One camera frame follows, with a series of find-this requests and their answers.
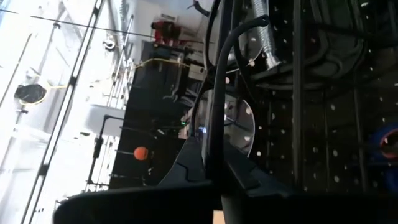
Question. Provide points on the black cabinet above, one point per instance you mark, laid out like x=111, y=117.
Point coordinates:
x=155, y=109

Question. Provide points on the red and blue scissors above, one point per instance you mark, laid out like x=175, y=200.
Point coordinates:
x=388, y=146

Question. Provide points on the person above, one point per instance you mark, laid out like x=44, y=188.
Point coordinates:
x=168, y=31

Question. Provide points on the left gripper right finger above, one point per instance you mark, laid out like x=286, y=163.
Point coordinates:
x=295, y=208

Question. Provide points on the small orange ball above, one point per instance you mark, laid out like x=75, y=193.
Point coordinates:
x=141, y=153

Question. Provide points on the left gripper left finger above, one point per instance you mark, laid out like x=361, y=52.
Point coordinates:
x=140, y=205

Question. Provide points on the black perforated pegboard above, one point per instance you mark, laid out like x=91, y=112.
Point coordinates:
x=326, y=140

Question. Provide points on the black safety glasses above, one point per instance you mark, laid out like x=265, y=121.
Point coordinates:
x=217, y=124

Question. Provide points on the black C-clamp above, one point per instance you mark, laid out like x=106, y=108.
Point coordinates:
x=267, y=46

